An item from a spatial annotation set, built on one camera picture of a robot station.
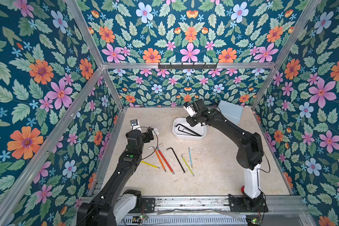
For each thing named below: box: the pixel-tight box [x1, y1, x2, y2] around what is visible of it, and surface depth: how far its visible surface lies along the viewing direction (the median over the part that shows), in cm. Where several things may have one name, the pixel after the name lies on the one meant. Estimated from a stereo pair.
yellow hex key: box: [140, 160, 161, 170], surface depth 90 cm
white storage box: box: [172, 117, 208, 140], surface depth 104 cm
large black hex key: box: [175, 123, 202, 137], surface depth 107 cm
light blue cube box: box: [217, 99, 244, 126], surface depth 100 cm
